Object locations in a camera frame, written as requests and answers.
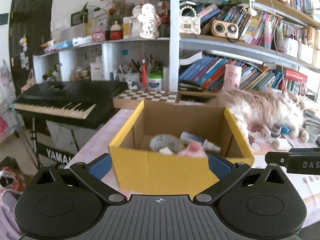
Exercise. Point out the red tassel ornament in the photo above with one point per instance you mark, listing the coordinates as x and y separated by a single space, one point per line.
143 74

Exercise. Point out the blue plastic bag roll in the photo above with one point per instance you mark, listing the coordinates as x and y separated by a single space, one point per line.
285 130

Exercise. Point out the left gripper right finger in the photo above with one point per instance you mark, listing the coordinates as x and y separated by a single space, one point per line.
249 202

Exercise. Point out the fluffy orange white cat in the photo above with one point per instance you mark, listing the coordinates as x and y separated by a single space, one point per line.
264 108

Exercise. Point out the large white charger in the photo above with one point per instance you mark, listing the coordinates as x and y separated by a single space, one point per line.
281 144

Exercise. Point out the pink cartoon cup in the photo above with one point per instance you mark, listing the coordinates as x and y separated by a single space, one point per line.
232 77

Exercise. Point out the purple toy car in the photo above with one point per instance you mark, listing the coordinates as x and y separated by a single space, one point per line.
276 130

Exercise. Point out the white bookshelf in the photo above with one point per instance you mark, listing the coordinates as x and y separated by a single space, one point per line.
167 49

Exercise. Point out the white quilted handbag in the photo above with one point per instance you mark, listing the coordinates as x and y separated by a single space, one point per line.
189 24

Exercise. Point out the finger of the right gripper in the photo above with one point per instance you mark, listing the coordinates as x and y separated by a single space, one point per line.
279 158

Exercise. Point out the white jar green lid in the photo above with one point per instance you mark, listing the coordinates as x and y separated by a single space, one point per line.
155 81

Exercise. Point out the stack of books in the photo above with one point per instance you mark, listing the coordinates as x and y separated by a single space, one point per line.
310 119

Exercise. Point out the wooden retro radio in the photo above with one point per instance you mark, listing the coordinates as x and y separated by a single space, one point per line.
225 29

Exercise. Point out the pink plush paw toy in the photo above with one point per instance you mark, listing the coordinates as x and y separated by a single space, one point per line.
193 150

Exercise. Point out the yellow tape roll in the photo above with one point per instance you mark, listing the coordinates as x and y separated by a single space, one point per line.
166 144

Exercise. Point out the black electronic keyboard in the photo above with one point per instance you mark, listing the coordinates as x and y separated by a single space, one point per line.
86 104

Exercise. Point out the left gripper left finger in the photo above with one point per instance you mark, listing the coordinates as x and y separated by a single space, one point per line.
68 203

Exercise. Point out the wooden chessboard box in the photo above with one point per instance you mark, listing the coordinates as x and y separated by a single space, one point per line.
131 98

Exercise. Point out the small white red box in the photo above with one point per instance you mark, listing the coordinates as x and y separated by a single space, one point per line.
265 132

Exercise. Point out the red book box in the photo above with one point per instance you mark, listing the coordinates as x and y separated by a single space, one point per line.
293 75

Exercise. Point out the blue white spray bottle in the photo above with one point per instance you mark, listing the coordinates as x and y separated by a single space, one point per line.
204 143

